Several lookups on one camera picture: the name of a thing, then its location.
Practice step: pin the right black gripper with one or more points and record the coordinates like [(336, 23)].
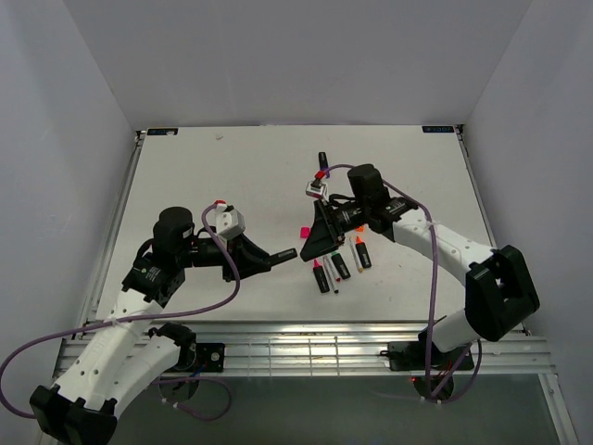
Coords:
[(322, 237)]

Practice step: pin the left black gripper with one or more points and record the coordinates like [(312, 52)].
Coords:
[(248, 255)]

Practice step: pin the orange black highlighter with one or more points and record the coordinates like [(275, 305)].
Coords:
[(363, 254)]

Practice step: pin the purple cap black highlighter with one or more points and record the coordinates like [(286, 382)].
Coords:
[(323, 161)]

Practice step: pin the yellow cap white marker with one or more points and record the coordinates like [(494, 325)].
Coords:
[(355, 257)]

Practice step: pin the green cap black highlighter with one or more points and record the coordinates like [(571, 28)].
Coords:
[(340, 266)]

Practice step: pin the black cap white marker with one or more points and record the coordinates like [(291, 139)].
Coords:
[(330, 277)]

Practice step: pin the pink cap black highlighter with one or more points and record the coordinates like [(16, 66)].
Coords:
[(320, 277)]

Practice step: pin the blue cap black highlighter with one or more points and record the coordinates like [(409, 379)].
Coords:
[(282, 257)]

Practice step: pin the red cap white marker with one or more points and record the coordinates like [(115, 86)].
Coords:
[(335, 274)]

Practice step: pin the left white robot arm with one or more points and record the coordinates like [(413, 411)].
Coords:
[(138, 342)]

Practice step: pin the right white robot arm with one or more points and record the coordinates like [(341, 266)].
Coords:
[(499, 292)]

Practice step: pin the right blue corner label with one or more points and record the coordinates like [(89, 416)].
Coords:
[(438, 129)]

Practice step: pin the blue corner label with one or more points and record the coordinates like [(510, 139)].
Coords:
[(438, 129), (162, 131)]

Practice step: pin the left blue corner label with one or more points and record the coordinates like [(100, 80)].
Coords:
[(162, 131)]

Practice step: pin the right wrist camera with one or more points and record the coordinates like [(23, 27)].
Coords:
[(317, 188)]

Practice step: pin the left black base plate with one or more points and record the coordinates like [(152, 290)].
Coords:
[(200, 358)]

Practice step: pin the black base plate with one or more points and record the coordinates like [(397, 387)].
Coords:
[(200, 358), (410, 356)]

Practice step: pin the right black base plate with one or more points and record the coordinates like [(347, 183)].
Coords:
[(410, 356)]

